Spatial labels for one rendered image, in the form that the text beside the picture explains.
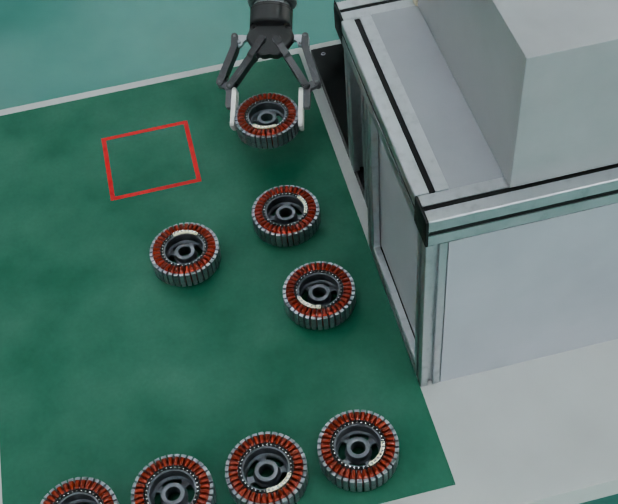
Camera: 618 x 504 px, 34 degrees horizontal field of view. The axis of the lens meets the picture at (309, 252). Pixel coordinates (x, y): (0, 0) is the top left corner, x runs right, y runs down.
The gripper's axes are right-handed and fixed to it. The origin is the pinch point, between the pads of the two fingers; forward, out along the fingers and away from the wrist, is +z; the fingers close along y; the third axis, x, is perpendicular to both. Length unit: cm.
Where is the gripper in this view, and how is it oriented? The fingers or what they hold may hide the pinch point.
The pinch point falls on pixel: (267, 118)
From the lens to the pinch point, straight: 176.8
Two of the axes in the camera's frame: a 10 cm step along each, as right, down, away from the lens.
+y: -9.9, -0.1, 1.1
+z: -0.3, 9.9, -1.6
